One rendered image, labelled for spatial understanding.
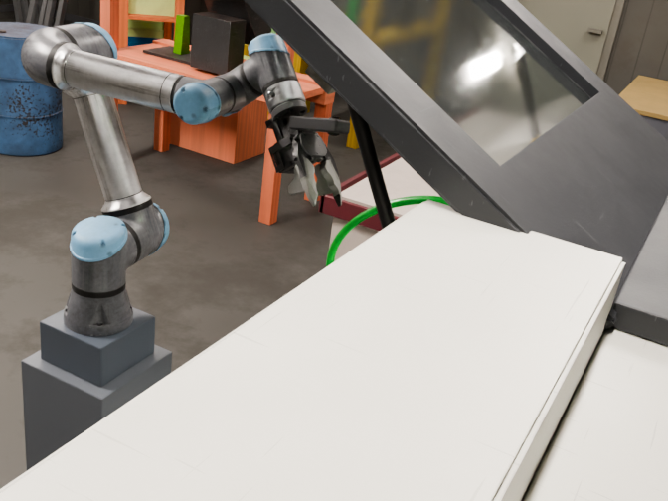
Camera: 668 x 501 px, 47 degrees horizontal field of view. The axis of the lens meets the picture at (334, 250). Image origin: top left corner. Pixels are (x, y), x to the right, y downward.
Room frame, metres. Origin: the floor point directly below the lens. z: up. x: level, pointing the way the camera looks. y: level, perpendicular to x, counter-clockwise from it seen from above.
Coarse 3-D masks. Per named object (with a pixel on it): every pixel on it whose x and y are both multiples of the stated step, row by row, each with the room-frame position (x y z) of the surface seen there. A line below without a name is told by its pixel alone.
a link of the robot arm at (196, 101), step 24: (24, 48) 1.55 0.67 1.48; (48, 48) 1.52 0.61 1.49; (72, 48) 1.54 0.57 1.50; (48, 72) 1.50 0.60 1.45; (72, 72) 1.49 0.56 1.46; (96, 72) 1.48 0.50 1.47; (120, 72) 1.47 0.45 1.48; (144, 72) 1.46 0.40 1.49; (168, 72) 1.47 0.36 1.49; (120, 96) 1.47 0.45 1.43; (144, 96) 1.44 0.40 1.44; (168, 96) 1.42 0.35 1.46; (192, 96) 1.39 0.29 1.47; (216, 96) 1.42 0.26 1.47; (192, 120) 1.39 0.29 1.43
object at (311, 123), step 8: (296, 120) 1.44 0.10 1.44; (304, 120) 1.43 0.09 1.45; (312, 120) 1.42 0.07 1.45; (320, 120) 1.41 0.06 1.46; (328, 120) 1.40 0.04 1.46; (336, 120) 1.39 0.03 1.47; (344, 120) 1.41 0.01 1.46; (296, 128) 1.43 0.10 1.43; (304, 128) 1.42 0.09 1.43; (312, 128) 1.41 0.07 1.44; (320, 128) 1.40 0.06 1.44; (328, 128) 1.39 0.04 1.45; (336, 128) 1.38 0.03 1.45; (344, 128) 1.40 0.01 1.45
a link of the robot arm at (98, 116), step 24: (72, 24) 1.68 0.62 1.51; (96, 48) 1.66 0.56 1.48; (72, 96) 1.65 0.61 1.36; (96, 96) 1.64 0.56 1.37; (96, 120) 1.63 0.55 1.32; (96, 144) 1.62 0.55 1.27; (120, 144) 1.64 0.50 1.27; (96, 168) 1.63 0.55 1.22; (120, 168) 1.62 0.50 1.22; (120, 192) 1.61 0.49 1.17; (120, 216) 1.59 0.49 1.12; (144, 216) 1.61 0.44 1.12; (144, 240) 1.58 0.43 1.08
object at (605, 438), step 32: (640, 256) 0.85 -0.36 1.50; (640, 288) 0.76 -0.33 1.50; (640, 320) 0.71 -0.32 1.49; (608, 352) 0.67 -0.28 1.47; (640, 352) 0.68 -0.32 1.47; (608, 384) 0.61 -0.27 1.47; (640, 384) 0.62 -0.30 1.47; (576, 416) 0.55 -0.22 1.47; (608, 416) 0.56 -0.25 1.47; (640, 416) 0.56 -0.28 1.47; (576, 448) 0.51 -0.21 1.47; (608, 448) 0.51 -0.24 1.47; (640, 448) 0.52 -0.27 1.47; (544, 480) 0.46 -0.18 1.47; (576, 480) 0.47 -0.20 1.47; (608, 480) 0.47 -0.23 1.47; (640, 480) 0.48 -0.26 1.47
